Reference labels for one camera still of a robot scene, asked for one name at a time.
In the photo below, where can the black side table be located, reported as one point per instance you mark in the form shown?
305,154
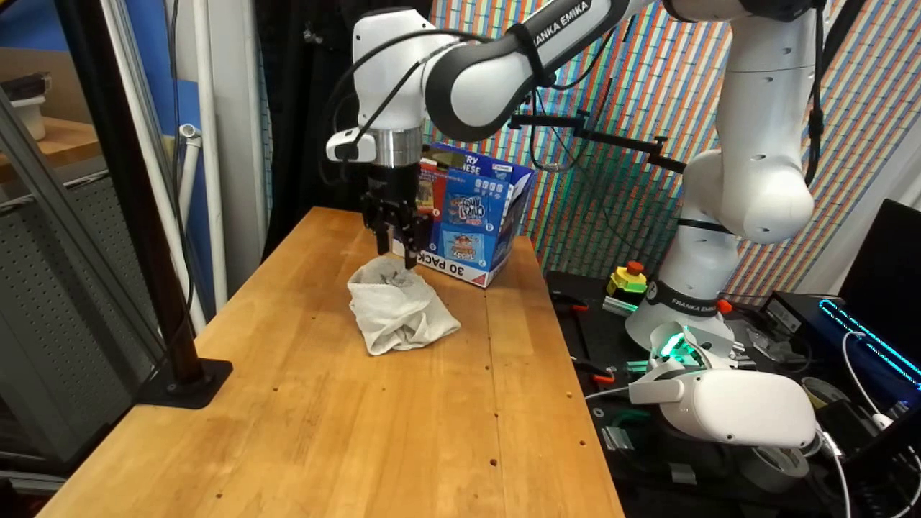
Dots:
613,450

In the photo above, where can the multicolour patterned backdrop panel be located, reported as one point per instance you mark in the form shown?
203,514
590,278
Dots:
623,191

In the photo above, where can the blue case with cyan edges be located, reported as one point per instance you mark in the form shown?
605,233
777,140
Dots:
867,350

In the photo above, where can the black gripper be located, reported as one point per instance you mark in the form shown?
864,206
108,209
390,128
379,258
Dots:
392,196

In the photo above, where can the yellow red emergency stop button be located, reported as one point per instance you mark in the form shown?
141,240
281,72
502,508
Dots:
629,281

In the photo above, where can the grey perforated metal cabinet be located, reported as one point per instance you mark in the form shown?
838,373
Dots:
46,318

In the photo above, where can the white VR headset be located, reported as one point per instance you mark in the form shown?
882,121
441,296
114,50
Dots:
738,406

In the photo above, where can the black monitor screen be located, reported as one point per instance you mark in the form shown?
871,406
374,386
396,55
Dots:
888,269

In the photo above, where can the black hanging curtain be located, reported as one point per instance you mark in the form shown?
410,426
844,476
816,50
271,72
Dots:
305,105

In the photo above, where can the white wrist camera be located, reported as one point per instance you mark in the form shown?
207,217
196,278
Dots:
346,144

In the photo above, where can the white knitted towel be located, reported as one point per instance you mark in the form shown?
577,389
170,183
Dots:
399,307

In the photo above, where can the silver metal pole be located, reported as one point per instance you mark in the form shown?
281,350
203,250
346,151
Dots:
187,219

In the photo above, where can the black pole stand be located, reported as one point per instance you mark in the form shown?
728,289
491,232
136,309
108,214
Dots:
124,173

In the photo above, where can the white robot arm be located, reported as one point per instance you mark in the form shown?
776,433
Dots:
757,173

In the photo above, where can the blue Chips Ahoy cardboard box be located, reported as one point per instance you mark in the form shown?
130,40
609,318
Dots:
477,217

